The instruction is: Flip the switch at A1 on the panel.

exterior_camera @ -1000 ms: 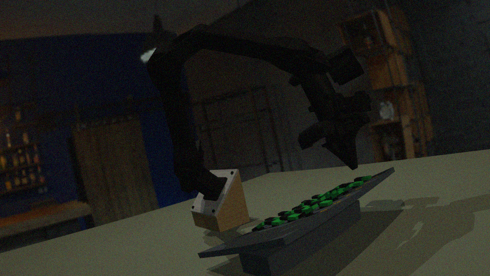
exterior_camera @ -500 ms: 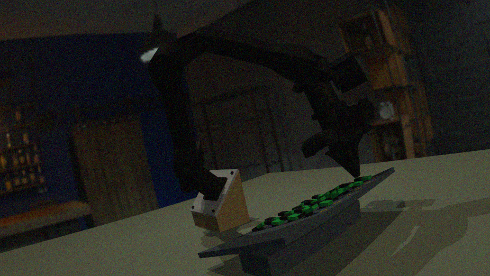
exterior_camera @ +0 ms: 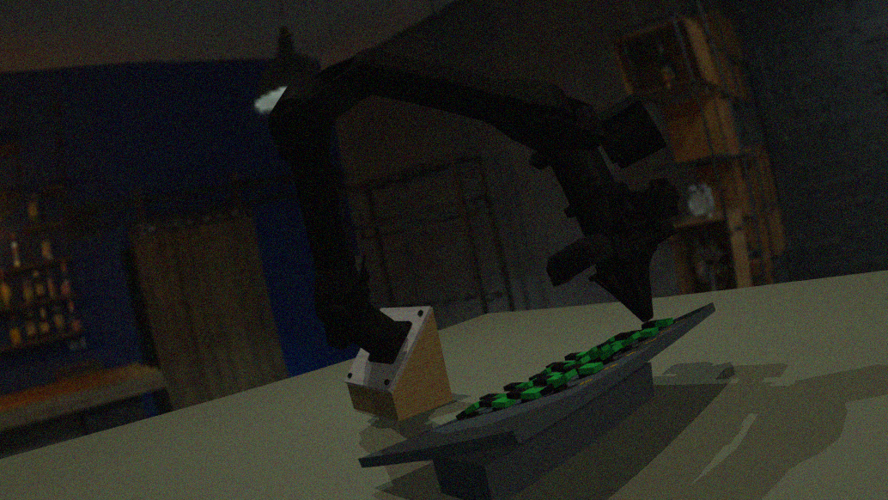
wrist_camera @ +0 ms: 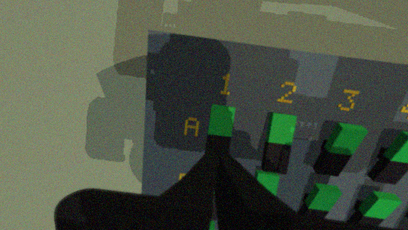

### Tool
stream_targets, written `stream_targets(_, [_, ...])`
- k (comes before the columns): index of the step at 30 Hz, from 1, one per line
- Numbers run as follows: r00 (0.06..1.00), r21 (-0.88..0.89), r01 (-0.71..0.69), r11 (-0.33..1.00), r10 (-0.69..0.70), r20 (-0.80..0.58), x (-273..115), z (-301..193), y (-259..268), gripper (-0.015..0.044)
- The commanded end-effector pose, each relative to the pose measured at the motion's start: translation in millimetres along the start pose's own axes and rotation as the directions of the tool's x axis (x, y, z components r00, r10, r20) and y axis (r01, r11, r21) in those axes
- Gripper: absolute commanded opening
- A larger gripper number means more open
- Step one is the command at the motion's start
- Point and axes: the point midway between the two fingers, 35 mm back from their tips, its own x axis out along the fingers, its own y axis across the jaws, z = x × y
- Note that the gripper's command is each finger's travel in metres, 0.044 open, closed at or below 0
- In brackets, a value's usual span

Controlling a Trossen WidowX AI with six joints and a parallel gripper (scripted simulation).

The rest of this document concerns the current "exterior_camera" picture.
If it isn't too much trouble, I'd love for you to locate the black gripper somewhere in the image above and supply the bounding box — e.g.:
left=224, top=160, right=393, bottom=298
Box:
left=546, top=174, right=677, bottom=323

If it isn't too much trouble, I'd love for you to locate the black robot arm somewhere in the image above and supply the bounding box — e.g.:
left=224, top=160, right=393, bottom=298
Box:
left=268, top=48, right=680, bottom=364

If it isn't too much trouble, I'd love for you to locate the dark grey switch panel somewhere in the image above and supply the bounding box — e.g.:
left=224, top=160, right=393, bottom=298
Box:
left=358, top=302, right=715, bottom=500

